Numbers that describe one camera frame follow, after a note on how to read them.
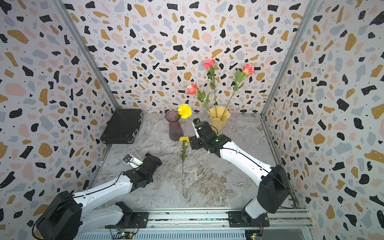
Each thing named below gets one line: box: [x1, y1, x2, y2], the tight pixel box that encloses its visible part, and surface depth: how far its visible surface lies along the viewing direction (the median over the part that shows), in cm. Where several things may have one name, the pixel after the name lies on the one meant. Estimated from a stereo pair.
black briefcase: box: [100, 109, 143, 144], surface depth 109 cm
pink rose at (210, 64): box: [203, 59, 218, 118], surface depth 91 cm
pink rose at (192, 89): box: [186, 82, 211, 112], surface depth 85 cm
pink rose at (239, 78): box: [220, 64, 255, 121], surface depth 89 cm
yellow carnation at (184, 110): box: [177, 104, 193, 119], surface depth 79 cm
